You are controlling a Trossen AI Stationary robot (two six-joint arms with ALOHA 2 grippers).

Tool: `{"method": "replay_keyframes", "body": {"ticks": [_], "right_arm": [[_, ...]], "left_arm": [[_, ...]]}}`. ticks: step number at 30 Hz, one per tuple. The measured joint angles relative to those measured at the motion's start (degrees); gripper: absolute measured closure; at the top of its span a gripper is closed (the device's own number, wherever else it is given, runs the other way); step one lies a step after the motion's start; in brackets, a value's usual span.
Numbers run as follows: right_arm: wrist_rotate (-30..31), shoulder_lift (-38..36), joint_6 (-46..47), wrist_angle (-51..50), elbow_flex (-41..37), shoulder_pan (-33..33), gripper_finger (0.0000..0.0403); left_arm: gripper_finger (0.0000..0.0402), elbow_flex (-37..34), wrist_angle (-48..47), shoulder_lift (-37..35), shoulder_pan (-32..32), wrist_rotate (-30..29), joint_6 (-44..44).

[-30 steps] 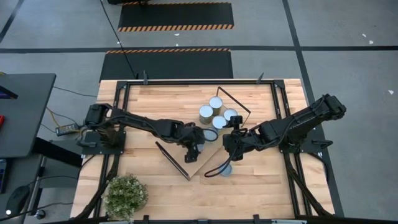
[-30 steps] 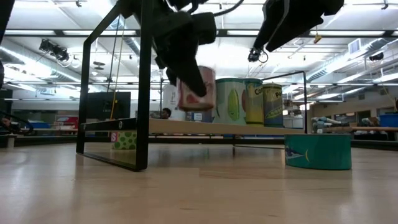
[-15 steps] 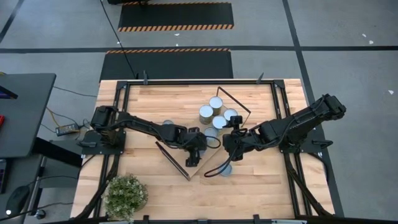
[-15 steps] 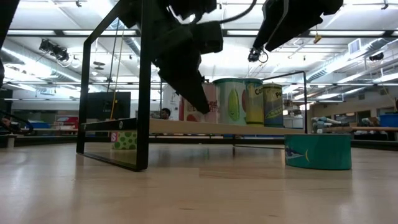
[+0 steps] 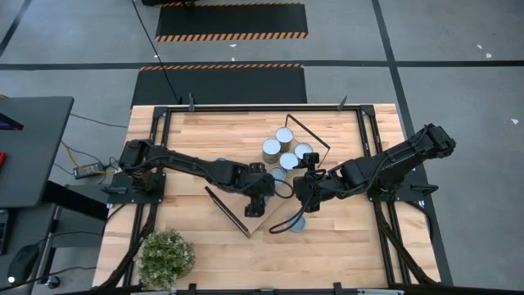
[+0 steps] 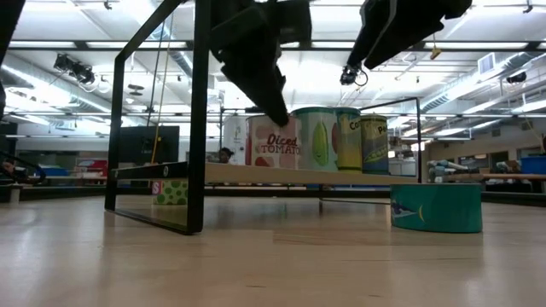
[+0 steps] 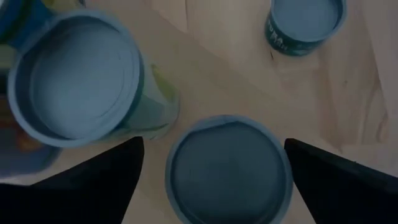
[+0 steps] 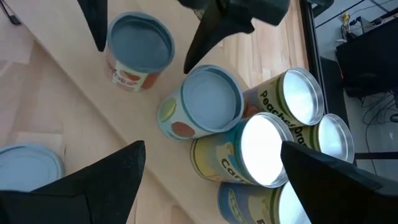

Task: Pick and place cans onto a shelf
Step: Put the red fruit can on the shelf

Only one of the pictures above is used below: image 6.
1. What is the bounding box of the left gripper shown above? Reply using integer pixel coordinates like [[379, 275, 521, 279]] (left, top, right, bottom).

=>
[[209, 0, 313, 128]]

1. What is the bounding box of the white diced tomato can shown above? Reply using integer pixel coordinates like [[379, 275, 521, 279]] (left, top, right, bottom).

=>
[[245, 113, 302, 171]]

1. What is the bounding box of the white teal mixed vegetable can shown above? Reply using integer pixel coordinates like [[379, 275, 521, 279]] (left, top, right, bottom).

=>
[[291, 106, 340, 172]]

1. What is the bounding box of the yellow corn can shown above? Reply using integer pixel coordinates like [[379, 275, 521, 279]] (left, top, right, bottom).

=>
[[334, 107, 363, 174]]

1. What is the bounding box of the yellow blue peas can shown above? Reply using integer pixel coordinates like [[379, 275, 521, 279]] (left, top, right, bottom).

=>
[[360, 113, 390, 176]]

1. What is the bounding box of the green dotted pea soup can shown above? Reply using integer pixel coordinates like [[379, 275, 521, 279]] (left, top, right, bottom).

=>
[[151, 178, 189, 206]]

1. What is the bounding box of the black overhead light beam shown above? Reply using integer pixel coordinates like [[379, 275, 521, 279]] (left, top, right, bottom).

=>
[[8, 40, 546, 52]]

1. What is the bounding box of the large black monitor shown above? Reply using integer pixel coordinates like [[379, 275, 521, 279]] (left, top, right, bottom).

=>
[[118, 125, 181, 165]]

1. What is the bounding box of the black ceiling-hung device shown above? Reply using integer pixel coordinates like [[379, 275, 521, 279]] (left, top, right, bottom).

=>
[[53, 53, 97, 85]]

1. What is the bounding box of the wooden workbench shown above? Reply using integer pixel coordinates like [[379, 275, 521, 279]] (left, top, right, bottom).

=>
[[481, 172, 546, 182]]

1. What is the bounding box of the blue storage bin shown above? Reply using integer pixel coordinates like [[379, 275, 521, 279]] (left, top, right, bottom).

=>
[[519, 155, 546, 175]]

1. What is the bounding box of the flat teal tuna can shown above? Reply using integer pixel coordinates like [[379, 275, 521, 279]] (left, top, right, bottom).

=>
[[389, 182, 484, 235]]

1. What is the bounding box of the black overhead camera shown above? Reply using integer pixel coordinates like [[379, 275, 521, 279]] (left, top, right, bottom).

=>
[[340, 63, 369, 87]]

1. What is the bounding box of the silver ventilation duct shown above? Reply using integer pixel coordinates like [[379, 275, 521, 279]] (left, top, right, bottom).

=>
[[0, 55, 113, 125], [420, 50, 546, 114]]

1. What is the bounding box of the wooden shelf with black frame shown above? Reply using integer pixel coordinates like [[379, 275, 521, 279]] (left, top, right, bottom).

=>
[[104, 0, 423, 235]]

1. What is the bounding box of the yellow hanging cable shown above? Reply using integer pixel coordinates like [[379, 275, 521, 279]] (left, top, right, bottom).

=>
[[149, 10, 172, 165]]

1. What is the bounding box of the black hanging cable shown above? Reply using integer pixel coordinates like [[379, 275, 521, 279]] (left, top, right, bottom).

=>
[[146, 19, 166, 128]]

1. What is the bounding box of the black aluminium table frame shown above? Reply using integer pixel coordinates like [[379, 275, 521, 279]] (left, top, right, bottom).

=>
[[0, 183, 546, 205]]

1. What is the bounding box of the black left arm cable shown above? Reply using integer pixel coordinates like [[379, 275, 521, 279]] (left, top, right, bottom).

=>
[[0, 149, 47, 185]]

